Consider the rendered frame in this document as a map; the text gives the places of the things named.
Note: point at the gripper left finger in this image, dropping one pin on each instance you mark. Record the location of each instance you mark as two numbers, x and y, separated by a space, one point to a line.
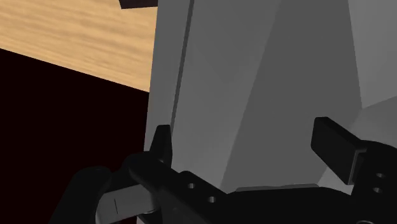
173 189

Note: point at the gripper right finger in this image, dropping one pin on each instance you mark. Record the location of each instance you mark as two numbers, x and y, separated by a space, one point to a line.
336 149

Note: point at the grey furniture block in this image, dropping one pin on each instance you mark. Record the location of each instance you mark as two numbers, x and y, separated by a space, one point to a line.
248 93

